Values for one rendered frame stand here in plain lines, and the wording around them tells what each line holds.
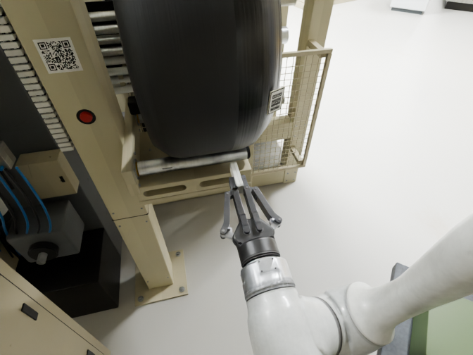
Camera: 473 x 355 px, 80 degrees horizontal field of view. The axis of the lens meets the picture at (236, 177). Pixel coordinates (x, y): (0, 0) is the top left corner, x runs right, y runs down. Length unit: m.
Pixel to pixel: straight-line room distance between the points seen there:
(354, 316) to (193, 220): 1.43
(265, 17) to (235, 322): 1.32
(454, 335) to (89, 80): 1.06
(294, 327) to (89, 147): 0.71
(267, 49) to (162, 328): 1.34
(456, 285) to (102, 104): 0.79
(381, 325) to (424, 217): 1.69
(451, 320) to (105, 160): 1.02
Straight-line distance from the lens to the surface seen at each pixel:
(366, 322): 0.55
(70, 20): 0.76
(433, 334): 0.90
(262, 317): 0.48
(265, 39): 0.58
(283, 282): 0.50
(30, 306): 1.01
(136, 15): 0.57
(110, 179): 1.00
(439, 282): 0.40
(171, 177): 0.89
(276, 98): 0.64
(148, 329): 1.60
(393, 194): 2.25
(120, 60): 1.22
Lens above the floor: 1.48
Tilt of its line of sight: 45 degrees down
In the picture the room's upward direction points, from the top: straight up
